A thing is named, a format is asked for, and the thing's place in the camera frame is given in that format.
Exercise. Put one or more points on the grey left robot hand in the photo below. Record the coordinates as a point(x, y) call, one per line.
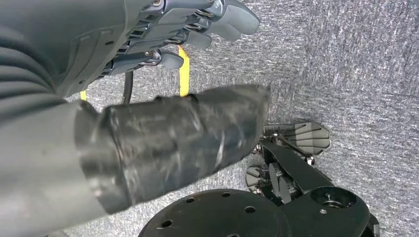
point(147, 147)

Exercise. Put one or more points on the yellow floor tape rectangle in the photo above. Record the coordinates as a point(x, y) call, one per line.
point(184, 75)

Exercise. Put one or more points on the black robot lower body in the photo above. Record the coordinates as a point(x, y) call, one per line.
point(212, 216)

